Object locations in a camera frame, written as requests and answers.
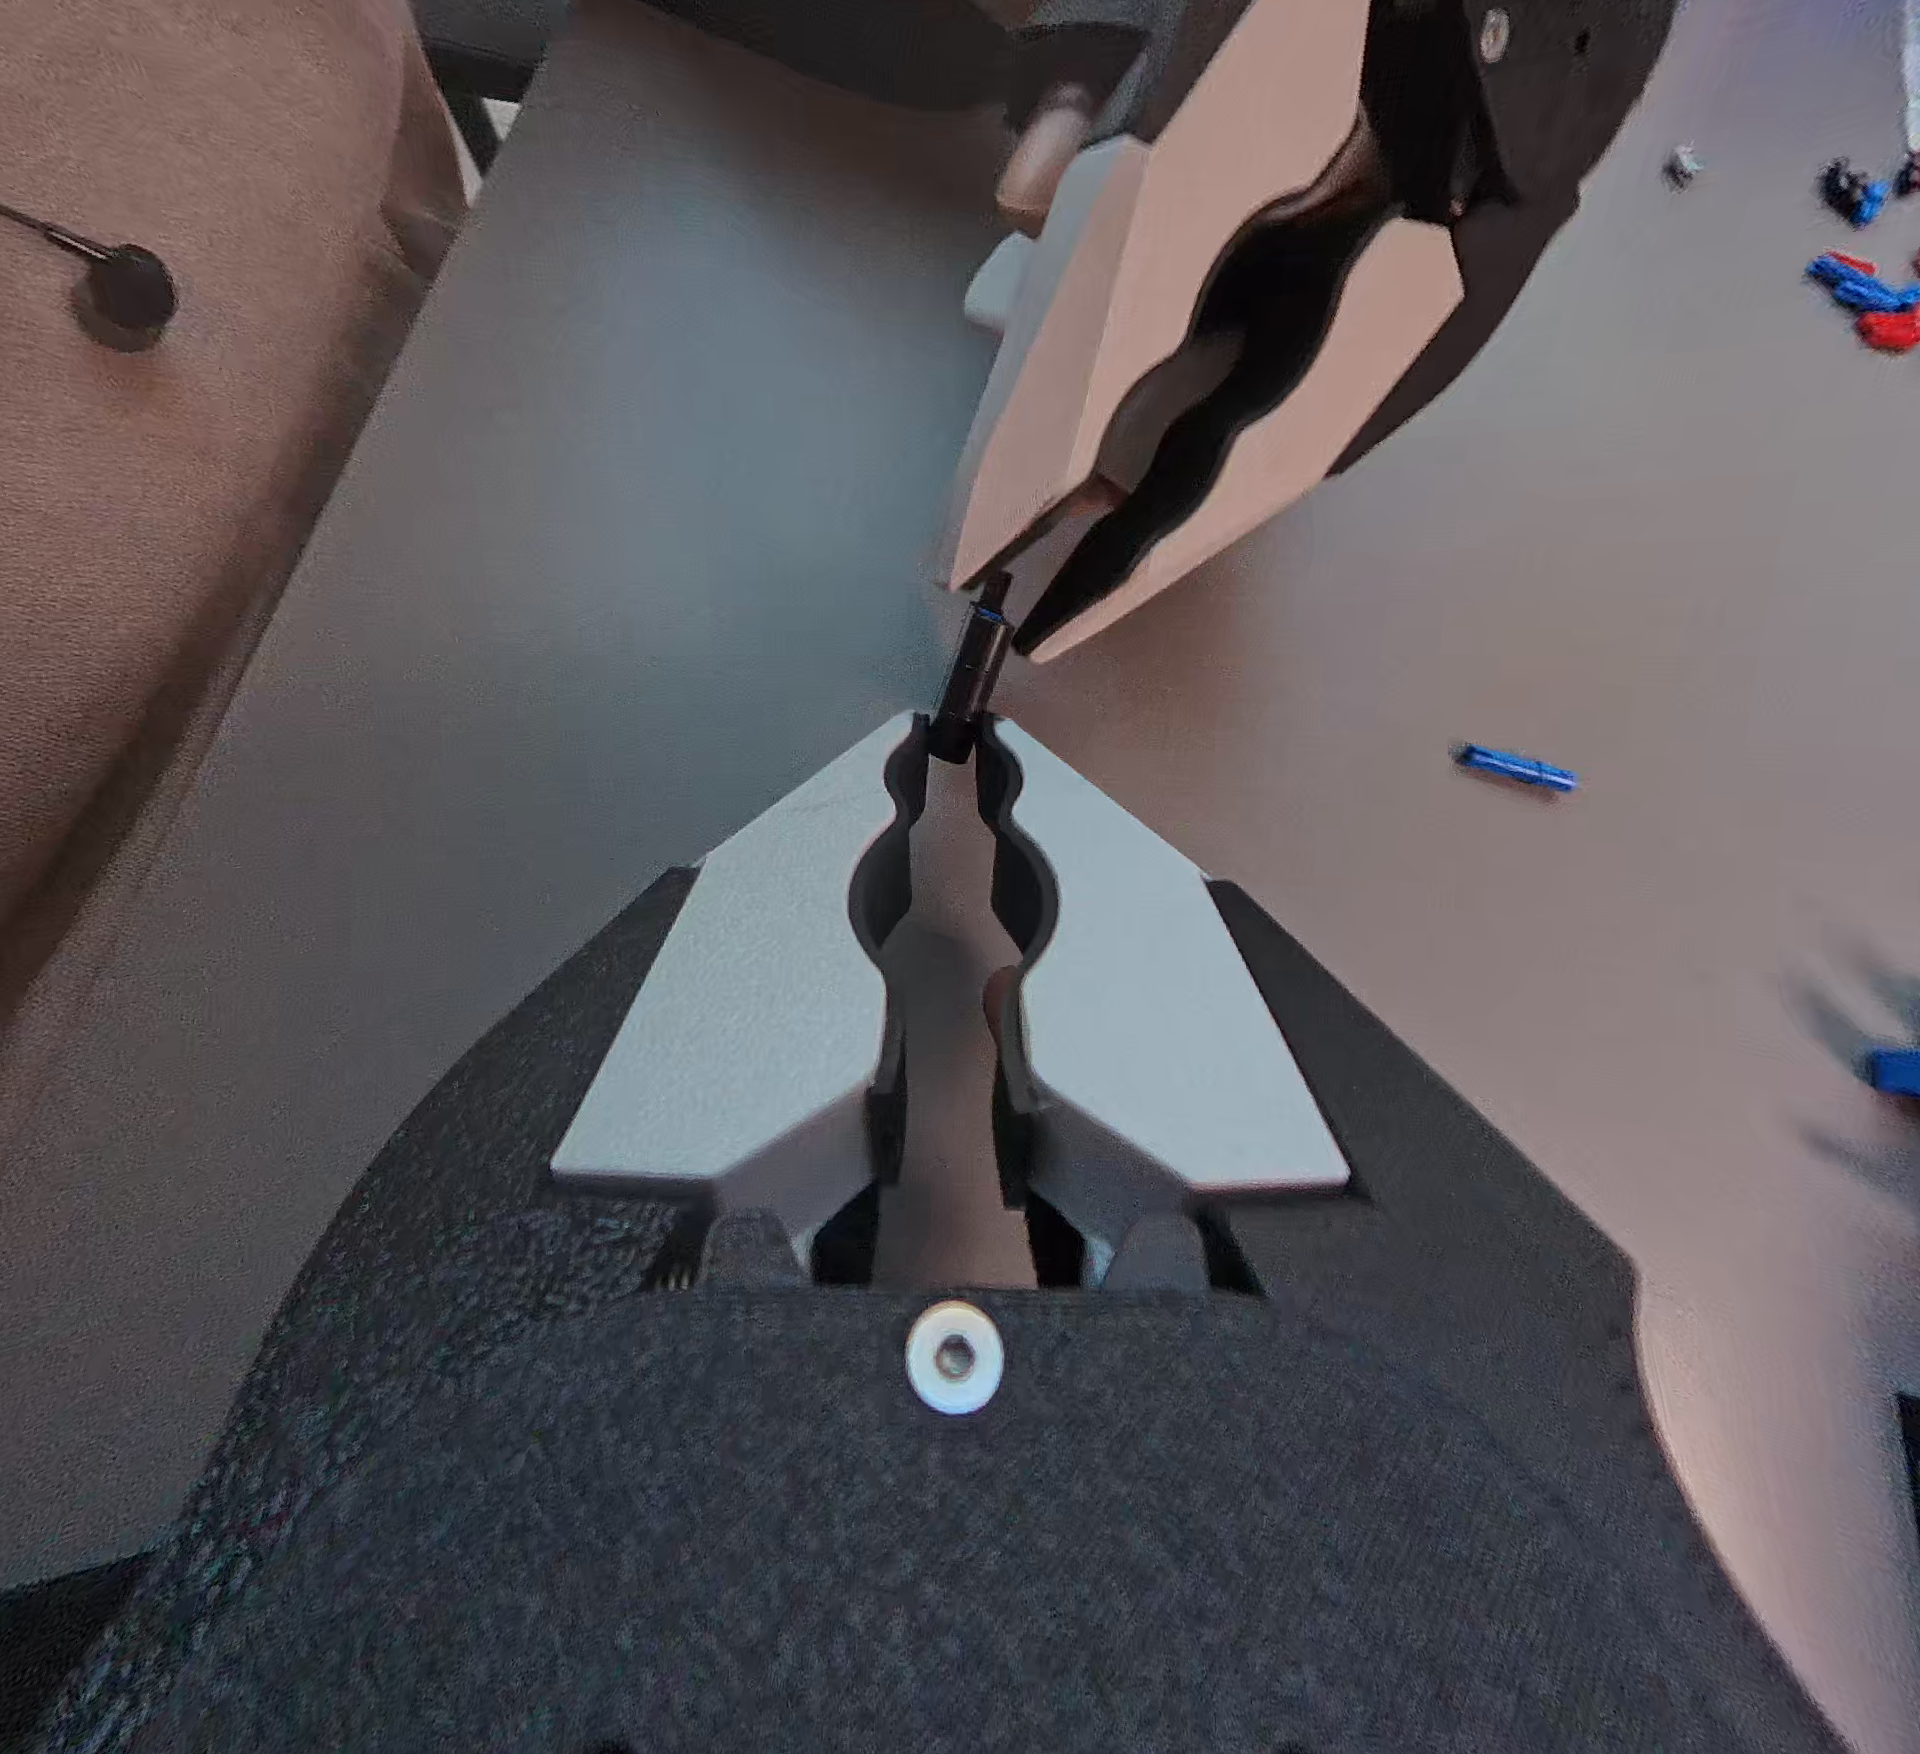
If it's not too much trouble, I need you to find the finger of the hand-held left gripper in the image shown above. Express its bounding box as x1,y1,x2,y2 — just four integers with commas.
942,0,1378,596
1016,213,1472,662

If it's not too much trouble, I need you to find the pile of blue red pins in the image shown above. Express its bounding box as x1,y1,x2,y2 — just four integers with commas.
1808,159,1920,350

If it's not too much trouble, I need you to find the person's torso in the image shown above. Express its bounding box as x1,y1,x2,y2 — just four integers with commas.
0,0,472,1022

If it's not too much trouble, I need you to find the blue connector pin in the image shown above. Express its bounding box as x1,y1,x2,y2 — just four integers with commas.
1453,740,1583,798

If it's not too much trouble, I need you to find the grey desk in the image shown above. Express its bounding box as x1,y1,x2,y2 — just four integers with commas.
0,0,1920,1754

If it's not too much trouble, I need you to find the black clip microphone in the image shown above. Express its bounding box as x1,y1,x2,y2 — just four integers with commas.
76,240,182,355

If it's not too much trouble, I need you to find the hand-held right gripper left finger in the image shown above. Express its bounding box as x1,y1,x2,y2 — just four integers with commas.
549,711,932,1285

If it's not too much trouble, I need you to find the black beam with blue pins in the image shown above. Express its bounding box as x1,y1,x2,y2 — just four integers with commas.
925,570,1016,758

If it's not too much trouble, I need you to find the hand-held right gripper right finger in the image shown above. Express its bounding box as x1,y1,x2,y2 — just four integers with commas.
973,711,1351,1289

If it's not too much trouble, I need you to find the person's left hand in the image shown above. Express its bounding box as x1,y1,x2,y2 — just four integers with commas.
995,72,1112,238

